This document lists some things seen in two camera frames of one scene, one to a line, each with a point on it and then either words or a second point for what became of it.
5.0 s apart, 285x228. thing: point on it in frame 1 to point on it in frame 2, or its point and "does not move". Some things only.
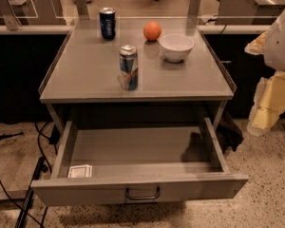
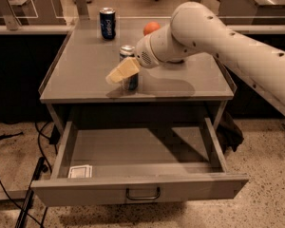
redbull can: [128, 69] does not move
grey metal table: [82, 84] does not move
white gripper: [281, 47] to [143, 54]
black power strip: [41, 167] does not move
